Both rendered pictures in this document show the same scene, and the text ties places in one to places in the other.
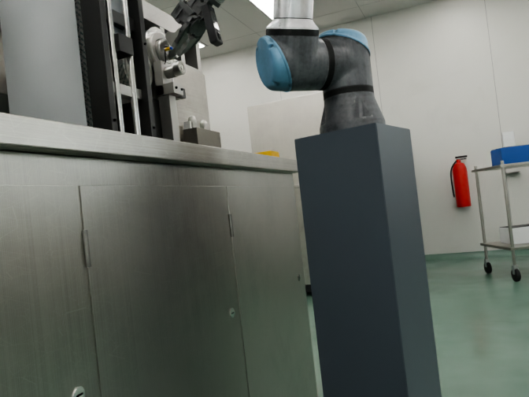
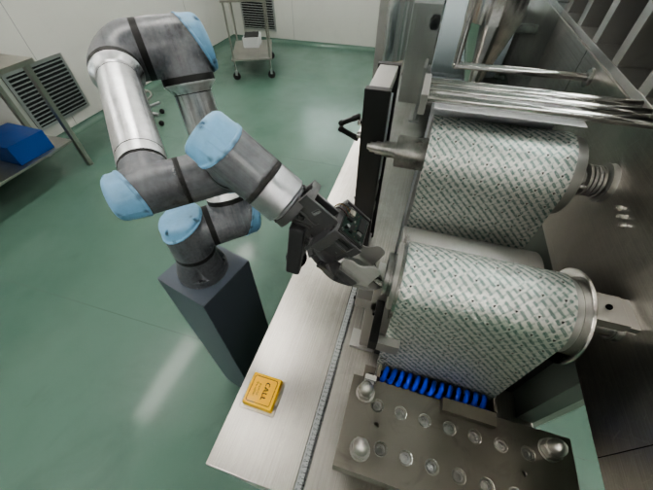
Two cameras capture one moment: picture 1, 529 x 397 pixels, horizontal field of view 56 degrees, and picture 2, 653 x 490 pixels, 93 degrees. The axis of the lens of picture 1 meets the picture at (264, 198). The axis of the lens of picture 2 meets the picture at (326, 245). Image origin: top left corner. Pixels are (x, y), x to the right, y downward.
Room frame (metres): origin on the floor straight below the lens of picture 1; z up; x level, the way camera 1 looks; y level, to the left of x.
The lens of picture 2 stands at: (1.78, 0.11, 1.68)
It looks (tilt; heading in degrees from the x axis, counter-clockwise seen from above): 48 degrees down; 175
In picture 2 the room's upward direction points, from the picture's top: straight up
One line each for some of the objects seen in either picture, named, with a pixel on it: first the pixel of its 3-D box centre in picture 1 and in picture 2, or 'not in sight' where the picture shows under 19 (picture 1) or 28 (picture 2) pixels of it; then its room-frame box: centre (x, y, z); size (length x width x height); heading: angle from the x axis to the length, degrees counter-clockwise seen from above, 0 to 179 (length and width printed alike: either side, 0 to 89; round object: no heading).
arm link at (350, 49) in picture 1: (342, 62); (189, 230); (1.15, -0.21, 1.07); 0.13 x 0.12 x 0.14; 112
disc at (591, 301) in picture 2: not in sight; (562, 314); (1.58, 0.49, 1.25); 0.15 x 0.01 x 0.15; 158
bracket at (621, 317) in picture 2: not in sight; (610, 310); (1.60, 0.54, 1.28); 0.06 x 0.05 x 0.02; 68
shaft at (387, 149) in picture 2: not in sight; (381, 148); (1.22, 0.28, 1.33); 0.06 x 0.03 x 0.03; 68
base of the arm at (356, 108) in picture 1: (350, 113); (198, 259); (1.16, -0.22, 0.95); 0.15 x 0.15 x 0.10
